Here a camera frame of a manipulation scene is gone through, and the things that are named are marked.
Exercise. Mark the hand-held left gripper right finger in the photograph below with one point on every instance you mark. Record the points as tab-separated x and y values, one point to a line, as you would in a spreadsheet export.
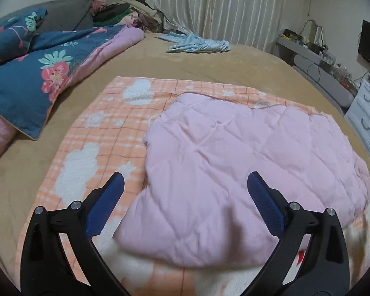
265	200

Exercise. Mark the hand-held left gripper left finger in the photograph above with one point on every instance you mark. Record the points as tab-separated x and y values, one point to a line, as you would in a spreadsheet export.
106	200

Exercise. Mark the pink quilted jacket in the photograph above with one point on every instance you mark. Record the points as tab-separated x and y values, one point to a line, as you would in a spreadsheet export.
228	160

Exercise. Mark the pile of mixed clothes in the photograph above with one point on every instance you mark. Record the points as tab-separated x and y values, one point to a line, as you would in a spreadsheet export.
117	14

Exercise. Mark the orange checked fleece blanket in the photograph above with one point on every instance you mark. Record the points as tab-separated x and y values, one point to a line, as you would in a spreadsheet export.
111	114

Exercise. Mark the white drawer cabinet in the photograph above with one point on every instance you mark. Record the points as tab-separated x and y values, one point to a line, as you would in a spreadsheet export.
367	111

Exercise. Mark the grey desk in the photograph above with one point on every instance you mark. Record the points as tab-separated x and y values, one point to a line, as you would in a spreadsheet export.
326	77

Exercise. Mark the bed with tan sheet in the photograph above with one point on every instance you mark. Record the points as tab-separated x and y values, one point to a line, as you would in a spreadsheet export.
234	64

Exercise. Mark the blue floral quilt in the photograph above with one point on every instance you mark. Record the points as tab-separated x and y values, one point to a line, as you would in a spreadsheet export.
34	77

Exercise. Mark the assorted small desk items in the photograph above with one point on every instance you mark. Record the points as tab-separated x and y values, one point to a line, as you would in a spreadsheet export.
323	52

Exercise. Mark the light blue garment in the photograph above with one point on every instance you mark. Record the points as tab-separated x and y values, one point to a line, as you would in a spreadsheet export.
197	44

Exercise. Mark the grey pillow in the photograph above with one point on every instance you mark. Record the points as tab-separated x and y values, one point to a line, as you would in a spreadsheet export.
61	15

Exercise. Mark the blue floral pillow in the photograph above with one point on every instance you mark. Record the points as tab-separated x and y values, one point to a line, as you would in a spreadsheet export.
9	34

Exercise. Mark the white pleated curtain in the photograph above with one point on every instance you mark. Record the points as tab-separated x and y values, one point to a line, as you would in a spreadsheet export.
219	6

